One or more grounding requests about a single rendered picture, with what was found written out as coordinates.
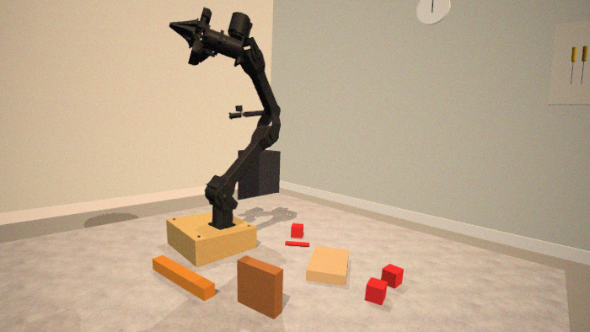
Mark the red flat bar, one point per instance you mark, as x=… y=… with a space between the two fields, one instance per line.
x=304 y=244

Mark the red cube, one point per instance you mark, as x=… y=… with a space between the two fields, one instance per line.
x=376 y=291
x=297 y=230
x=393 y=275

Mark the orange rectangular bar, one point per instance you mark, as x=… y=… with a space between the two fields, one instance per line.
x=184 y=277

